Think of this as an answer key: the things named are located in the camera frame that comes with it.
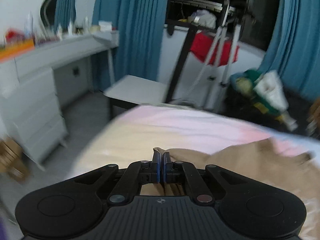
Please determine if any black clothes rack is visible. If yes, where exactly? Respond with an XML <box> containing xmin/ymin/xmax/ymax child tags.
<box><xmin>164</xmin><ymin>0</ymin><xmax>250</xmax><ymax>105</ymax></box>

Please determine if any silver flexible hose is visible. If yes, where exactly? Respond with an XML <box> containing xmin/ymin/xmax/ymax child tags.
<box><xmin>189</xmin><ymin>25</ymin><xmax>225</xmax><ymax>93</ymax></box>

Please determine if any small white box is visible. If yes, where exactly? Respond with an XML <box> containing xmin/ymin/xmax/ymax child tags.
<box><xmin>98</xmin><ymin>21</ymin><xmax>113</xmax><ymax>32</ymax></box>

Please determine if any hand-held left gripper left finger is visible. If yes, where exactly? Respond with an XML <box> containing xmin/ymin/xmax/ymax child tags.
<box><xmin>74</xmin><ymin>150</ymin><xmax>162</xmax><ymax>206</ymax></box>

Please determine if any pastel pink bed sheet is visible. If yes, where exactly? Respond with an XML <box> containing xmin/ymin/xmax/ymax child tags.
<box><xmin>71</xmin><ymin>105</ymin><xmax>320</xmax><ymax>240</ymax></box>

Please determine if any blue curtain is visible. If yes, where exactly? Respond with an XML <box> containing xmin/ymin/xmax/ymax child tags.
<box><xmin>91</xmin><ymin>0</ymin><xmax>173</xmax><ymax>93</ymax></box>
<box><xmin>257</xmin><ymin>0</ymin><xmax>320</xmax><ymax>102</ymax></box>

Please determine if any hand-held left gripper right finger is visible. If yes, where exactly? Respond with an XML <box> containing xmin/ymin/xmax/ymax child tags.
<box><xmin>162</xmin><ymin>152</ymin><xmax>247</xmax><ymax>205</ymax></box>

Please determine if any red hanging cloth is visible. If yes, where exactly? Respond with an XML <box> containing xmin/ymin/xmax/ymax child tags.
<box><xmin>190</xmin><ymin>31</ymin><xmax>239</xmax><ymax>67</ymax></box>

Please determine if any wavy wall mirror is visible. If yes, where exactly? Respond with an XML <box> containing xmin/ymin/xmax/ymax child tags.
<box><xmin>40</xmin><ymin>0</ymin><xmax>77</xmax><ymax>29</ymax></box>

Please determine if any white side table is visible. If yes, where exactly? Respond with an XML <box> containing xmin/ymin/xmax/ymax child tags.
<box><xmin>104</xmin><ymin>75</ymin><xmax>168</xmax><ymax>120</ymax></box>

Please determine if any grey vanity desk with drawers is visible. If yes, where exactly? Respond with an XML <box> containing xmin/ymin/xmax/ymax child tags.
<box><xmin>0</xmin><ymin>30</ymin><xmax>119</xmax><ymax>172</ymax></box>

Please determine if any orange box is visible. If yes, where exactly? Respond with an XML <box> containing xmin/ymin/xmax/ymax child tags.
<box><xmin>0</xmin><ymin>40</ymin><xmax>35</xmax><ymax>60</ymax></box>

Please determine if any white bag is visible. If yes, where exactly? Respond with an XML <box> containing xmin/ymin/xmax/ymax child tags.
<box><xmin>187</xmin><ymin>9</ymin><xmax>217</xmax><ymax>28</ymax></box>

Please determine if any green and white stuffed toy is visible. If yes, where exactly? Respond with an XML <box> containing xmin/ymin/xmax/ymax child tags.
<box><xmin>230</xmin><ymin>69</ymin><xmax>299</xmax><ymax>132</ymax></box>

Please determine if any beige garment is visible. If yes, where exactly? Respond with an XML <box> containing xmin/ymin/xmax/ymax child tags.
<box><xmin>140</xmin><ymin>140</ymin><xmax>315</xmax><ymax>240</ymax></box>

